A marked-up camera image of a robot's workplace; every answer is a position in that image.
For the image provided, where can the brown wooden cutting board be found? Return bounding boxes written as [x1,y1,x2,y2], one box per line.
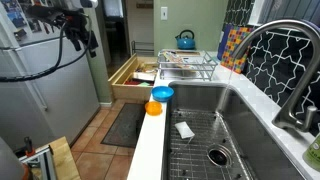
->
[165,49,202,57]

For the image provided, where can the white light switch plate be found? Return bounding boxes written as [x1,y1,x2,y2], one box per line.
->
[160,6,169,21]

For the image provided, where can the blue plastic bowl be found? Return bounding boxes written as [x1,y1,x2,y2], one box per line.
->
[150,85,175,103]

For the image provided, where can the stainless steel sink basin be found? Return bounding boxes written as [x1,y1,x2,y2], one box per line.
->
[162,80,306,180]

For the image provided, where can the aluminium profile frame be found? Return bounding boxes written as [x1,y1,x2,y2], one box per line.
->
[19,144,58,180]

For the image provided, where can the metal wire dish rack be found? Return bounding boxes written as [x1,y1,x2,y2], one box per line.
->
[157,49,219,82]

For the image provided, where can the black metal floor rack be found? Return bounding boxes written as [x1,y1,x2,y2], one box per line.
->
[130,40,155,56]

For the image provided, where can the open wooden drawer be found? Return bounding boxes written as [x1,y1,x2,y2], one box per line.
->
[108,53,160,102]

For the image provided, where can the red handled clamp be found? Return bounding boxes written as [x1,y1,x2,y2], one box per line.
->
[22,136,37,158]

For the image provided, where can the grey refrigerator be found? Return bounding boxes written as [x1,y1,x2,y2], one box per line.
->
[0,0,102,152]

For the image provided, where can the dark floor mat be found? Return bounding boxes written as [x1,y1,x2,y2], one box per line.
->
[100,102,147,149]

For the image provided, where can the green soap bottle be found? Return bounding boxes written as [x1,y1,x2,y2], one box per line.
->
[302,123,320,173]

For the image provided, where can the blue container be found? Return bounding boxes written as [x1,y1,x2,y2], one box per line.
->
[217,23,234,61]

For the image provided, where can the blue kettle black handle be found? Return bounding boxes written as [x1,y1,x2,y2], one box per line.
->
[175,29,197,51]

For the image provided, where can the multicolour checkered board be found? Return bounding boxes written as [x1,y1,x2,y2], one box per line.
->
[220,26,254,75]

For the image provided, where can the round sink drain strainer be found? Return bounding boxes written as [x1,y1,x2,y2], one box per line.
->
[206,143,233,168]

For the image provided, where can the light wooden board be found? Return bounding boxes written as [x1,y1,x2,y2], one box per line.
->
[31,135,82,180]

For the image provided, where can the wire sink bottom grid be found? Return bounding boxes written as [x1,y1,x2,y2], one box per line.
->
[167,109,254,180]

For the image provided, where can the small orange plastic bowl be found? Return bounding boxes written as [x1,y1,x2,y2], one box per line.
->
[144,100,164,117]

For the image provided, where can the brushed steel gooseneck faucet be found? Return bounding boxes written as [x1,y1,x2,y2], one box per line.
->
[229,18,320,133]

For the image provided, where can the blue photo print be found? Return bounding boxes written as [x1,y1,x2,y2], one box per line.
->
[0,0,28,30]

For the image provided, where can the kitchen window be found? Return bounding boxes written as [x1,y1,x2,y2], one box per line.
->
[248,0,320,28]

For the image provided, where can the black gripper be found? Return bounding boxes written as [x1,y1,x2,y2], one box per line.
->
[62,9,100,59]

